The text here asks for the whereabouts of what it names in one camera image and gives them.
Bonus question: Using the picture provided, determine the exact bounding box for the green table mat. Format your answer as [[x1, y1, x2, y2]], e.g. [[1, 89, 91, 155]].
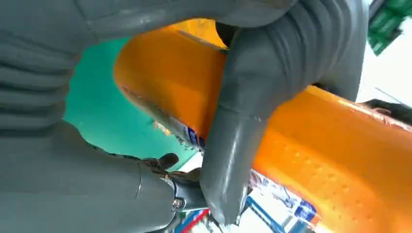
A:
[[64, 37, 197, 171]]

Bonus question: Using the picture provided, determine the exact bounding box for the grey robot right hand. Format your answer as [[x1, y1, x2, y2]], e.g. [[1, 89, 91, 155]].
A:
[[0, 0, 369, 233]]

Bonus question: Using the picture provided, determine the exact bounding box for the green plastic object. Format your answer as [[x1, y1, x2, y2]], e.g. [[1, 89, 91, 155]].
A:
[[367, 0, 412, 56]]

